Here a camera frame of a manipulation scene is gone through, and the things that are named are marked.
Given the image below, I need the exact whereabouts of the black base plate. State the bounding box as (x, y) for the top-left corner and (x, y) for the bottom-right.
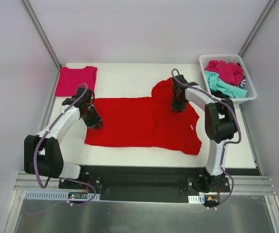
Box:
(58, 165), (230, 203)

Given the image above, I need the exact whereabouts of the folded magenta t shirt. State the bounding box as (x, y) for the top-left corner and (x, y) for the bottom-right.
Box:
(55, 66), (98, 97)

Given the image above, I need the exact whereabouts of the aluminium frame post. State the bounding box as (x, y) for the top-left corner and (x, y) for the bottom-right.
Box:
(20, 0), (62, 70)
(238, 0), (279, 59)

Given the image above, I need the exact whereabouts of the black garment in basket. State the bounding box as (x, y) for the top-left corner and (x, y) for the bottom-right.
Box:
(211, 90), (230, 99)

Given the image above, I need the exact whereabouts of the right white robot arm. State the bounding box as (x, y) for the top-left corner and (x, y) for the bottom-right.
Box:
(171, 74), (242, 193)

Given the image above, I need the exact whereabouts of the left aluminium frame post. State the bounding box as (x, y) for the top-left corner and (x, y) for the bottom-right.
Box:
(20, 0), (62, 70)

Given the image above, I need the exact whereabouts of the white plastic basket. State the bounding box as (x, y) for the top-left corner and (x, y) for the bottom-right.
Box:
(199, 54), (257, 104)

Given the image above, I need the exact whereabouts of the left white cable duct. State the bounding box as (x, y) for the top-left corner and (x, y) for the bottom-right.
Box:
(25, 191), (100, 201)

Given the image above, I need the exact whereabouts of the striped garment in basket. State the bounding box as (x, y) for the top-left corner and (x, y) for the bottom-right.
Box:
(237, 76), (246, 89)

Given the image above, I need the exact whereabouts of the red t shirt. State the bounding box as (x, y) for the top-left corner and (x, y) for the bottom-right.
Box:
(84, 78), (202, 155)

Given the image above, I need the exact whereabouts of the crumpled magenta t shirt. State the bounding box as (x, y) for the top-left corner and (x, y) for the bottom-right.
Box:
(204, 60), (244, 86)

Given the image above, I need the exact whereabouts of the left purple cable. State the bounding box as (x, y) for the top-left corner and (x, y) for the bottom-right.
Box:
(22, 83), (98, 216)

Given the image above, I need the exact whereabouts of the right white cable duct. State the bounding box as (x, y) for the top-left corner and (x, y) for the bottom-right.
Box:
(188, 194), (205, 204)

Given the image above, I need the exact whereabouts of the aluminium rail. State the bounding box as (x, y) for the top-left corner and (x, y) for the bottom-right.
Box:
(14, 170), (67, 191)

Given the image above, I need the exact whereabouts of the teal t shirt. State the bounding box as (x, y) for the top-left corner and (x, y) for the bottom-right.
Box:
(204, 70), (247, 99)

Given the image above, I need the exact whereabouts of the right aluminium frame post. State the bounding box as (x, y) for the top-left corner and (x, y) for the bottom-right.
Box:
(238, 0), (279, 59)

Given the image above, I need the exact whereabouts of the white cable duct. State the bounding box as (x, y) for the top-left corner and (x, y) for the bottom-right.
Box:
(25, 191), (100, 201)
(188, 194), (205, 204)

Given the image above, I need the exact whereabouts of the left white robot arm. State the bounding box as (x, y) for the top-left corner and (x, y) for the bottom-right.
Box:
(24, 83), (103, 189)

